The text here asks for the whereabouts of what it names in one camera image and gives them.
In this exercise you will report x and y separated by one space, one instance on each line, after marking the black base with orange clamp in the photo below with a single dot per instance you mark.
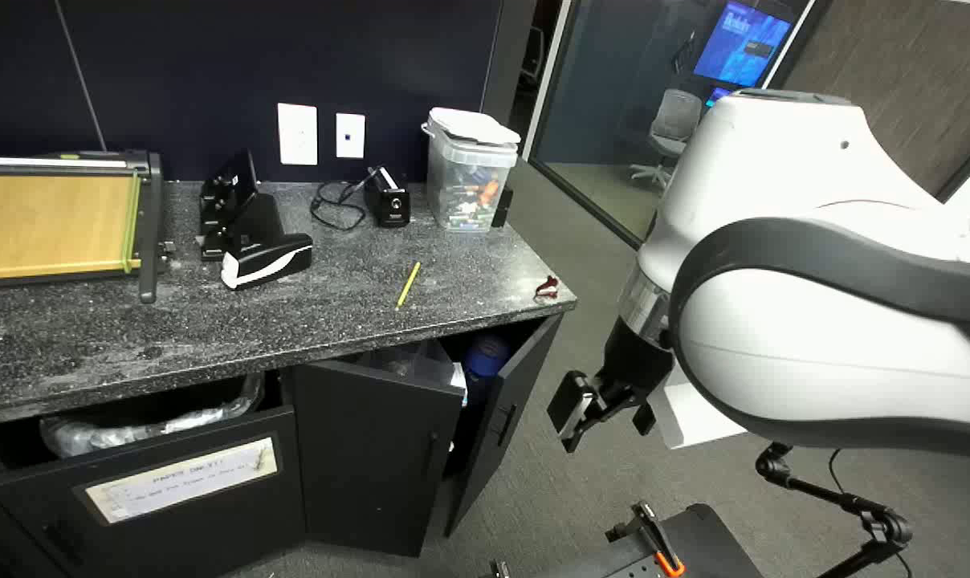
682 547

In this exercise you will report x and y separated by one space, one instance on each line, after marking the blue computer monitor screen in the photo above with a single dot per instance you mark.
744 42

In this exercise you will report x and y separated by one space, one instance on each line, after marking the black drawer front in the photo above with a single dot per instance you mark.
142 507

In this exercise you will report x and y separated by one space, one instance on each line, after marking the black and white stapler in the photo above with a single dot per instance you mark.
262 253

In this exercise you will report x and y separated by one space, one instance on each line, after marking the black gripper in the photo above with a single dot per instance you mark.
634 366

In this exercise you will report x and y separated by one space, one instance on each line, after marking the small white wall plate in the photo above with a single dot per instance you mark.
352 136

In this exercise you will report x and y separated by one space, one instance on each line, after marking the wide black cabinet door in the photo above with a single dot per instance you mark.
375 454

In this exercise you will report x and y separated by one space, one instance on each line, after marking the clear plastic lidded container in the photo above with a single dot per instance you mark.
467 171

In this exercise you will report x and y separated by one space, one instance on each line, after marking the black electric pencil sharpener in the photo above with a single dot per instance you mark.
385 200

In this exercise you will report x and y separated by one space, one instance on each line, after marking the clear plastic bag in drawer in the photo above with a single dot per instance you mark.
133 428

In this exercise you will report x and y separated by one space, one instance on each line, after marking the blue bottle in cabinet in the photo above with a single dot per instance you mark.
486 360

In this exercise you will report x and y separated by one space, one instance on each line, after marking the narrow black cabinet door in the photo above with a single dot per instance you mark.
501 422

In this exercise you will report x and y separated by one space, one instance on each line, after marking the yellow paper cutter board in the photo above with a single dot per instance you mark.
54 227

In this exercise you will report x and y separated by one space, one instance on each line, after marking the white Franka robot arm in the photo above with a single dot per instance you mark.
828 353

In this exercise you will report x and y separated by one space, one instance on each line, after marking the small red black clip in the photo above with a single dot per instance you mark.
551 286

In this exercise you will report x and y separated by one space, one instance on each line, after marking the grey office chair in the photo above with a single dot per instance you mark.
667 132

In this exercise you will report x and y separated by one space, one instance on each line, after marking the white paper drawer label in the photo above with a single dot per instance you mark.
182 479

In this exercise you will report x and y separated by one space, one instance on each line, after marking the white wall outlet plate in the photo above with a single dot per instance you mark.
298 132

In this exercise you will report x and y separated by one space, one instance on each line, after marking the yellow pencil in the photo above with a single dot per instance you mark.
409 283

